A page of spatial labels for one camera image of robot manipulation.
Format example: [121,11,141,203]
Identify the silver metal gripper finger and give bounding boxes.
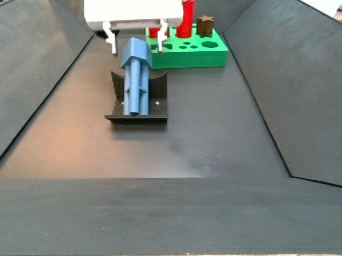
[157,19,168,52]

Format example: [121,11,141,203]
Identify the blue three prong object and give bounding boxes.
[121,38,152,115]

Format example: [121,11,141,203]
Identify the black curved fixture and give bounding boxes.
[105,70,168,125]

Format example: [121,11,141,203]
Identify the brown star block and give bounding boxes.
[196,15,215,37]

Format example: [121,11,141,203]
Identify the red cylinder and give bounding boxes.
[176,0,195,38]

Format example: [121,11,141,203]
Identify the red square block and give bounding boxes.
[148,27,169,38]

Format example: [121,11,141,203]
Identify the green shape sorter block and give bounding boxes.
[145,25,228,69]

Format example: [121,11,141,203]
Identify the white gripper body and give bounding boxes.
[84,0,183,31]

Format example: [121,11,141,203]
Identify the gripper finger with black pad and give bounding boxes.
[103,21,116,55]

